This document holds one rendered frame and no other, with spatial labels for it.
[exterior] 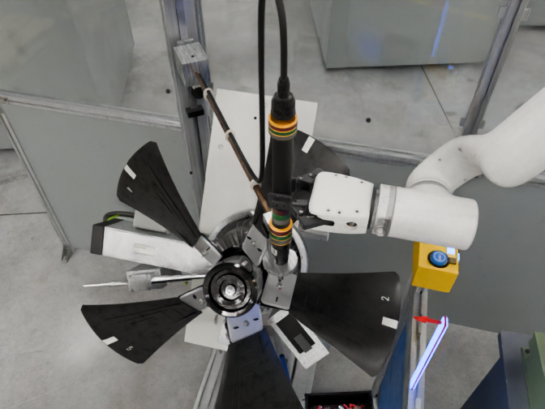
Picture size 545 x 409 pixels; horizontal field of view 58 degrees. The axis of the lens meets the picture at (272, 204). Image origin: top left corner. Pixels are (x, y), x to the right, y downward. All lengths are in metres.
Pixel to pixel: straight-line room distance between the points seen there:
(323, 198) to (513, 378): 0.77
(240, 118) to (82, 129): 0.91
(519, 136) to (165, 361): 1.91
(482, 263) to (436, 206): 1.29
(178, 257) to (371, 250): 1.03
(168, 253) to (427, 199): 0.68
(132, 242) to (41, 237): 1.70
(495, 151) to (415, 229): 0.17
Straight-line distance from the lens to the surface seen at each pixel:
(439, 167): 0.88
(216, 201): 1.31
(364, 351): 1.08
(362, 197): 0.82
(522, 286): 2.22
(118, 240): 1.30
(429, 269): 1.32
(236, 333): 1.12
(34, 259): 2.87
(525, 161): 0.75
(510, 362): 1.42
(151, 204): 1.14
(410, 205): 0.81
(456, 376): 2.42
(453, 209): 0.82
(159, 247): 1.26
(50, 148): 2.23
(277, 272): 0.98
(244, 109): 1.28
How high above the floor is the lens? 2.10
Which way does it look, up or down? 48 degrees down
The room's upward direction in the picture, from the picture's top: straight up
